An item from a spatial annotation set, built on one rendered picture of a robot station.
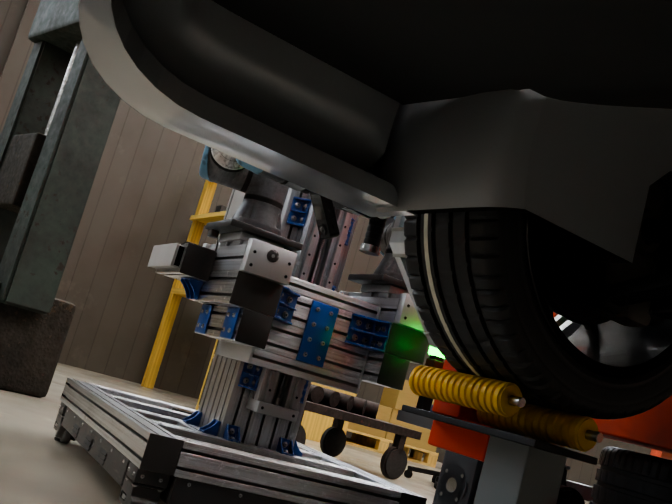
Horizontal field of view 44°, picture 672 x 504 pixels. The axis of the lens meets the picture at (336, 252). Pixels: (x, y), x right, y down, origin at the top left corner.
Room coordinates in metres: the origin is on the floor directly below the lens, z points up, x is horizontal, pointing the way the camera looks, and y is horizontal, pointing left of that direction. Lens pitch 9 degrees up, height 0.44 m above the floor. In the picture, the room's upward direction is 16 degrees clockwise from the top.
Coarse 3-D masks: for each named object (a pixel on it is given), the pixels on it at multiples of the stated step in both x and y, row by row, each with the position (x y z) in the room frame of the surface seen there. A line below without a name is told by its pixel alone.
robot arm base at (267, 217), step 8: (248, 200) 2.32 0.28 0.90; (256, 200) 2.31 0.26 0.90; (264, 200) 2.30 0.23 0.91; (272, 200) 2.31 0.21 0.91; (240, 208) 2.32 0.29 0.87; (248, 208) 2.31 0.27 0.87; (256, 208) 2.30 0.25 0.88; (264, 208) 2.30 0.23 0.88; (272, 208) 2.31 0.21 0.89; (280, 208) 2.34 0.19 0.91; (232, 216) 2.34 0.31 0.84; (240, 216) 2.30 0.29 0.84; (248, 216) 2.31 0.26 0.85; (256, 216) 2.29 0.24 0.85; (264, 216) 2.30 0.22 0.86; (272, 216) 2.31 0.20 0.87; (280, 216) 2.35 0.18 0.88; (256, 224) 2.29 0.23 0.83; (264, 224) 2.29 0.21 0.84; (272, 224) 2.31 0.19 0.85; (280, 224) 2.35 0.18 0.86; (272, 232) 2.31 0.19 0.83; (280, 232) 2.35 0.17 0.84
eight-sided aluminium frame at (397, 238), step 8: (400, 216) 1.52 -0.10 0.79; (400, 224) 1.52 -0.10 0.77; (392, 232) 1.53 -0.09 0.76; (400, 232) 1.51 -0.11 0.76; (392, 240) 1.53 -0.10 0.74; (400, 240) 1.50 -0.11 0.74; (392, 248) 1.53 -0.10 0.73; (400, 248) 1.51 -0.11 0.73; (400, 256) 1.52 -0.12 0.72; (400, 264) 1.54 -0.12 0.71; (408, 280) 1.55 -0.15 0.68; (408, 288) 1.57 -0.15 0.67; (560, 320) 1.77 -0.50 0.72; (568, 320) 1.74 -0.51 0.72; (424, 328) 1.60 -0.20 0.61; (560, 328) 1.72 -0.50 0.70; (568, 328) 1.72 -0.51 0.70; (576, 328) 1.73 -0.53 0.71; (568, 336) 1.73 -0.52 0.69; (432, 344) 1.61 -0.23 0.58
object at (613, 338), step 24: (528, 216) 1.28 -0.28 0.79; (528, 240) 1.28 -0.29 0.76; (528, 264) 1.30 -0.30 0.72; (552, 312) 1.60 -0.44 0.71; (576, 336) 1.68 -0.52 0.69; (600, 336) 1.63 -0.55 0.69; (624, 336) 1.59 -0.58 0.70; (648, 336) 1.55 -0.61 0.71; (576, 360) 1.38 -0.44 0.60; (600, 360) 1.52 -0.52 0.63; (624, 360) 1.50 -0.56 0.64; (648, 360) 1.47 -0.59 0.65
